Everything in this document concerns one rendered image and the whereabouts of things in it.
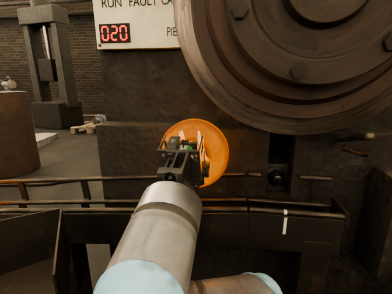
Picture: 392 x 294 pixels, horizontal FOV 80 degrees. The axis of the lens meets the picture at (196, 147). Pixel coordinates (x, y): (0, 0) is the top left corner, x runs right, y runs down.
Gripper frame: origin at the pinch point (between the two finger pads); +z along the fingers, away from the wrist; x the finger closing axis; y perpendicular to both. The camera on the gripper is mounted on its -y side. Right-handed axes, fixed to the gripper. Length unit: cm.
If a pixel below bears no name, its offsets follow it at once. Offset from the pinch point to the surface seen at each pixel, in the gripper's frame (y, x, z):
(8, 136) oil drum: -76, 216, 135
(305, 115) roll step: 8.7, -21.5, -3.1
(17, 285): -17.3, 31.5, -25.4
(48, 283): -17.1, 25.5, -24.4
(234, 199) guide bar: -14.6, -9.5, -1.3
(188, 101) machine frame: 5.3, 3.1, 13.6
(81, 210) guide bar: -14.9, 27.8, -7.9
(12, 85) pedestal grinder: -143, 632, 552
